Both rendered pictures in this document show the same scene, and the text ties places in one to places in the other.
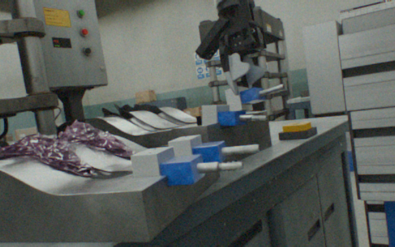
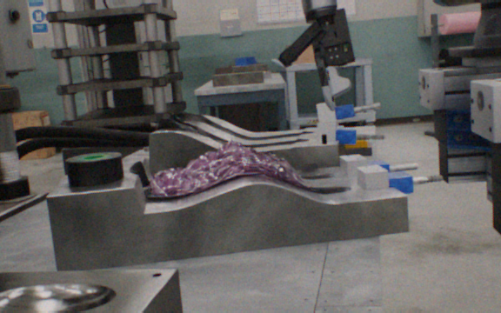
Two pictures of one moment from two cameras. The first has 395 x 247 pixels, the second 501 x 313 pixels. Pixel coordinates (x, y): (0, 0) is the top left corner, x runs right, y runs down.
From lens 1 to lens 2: 75 cm
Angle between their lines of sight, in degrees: 27
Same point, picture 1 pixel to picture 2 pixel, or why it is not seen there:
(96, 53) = (23, 20)
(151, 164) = (383, 179)
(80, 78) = (8, 60)
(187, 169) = (409, 182)
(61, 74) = not seen: outside the picture
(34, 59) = not seen: outside the picture
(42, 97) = (9, 93)
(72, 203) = (348, 209)
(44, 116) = (4, 123)
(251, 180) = not seen: hidden behind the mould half
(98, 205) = (371, 209)
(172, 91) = not seen: outside the picture
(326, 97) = not seen: outside the picture
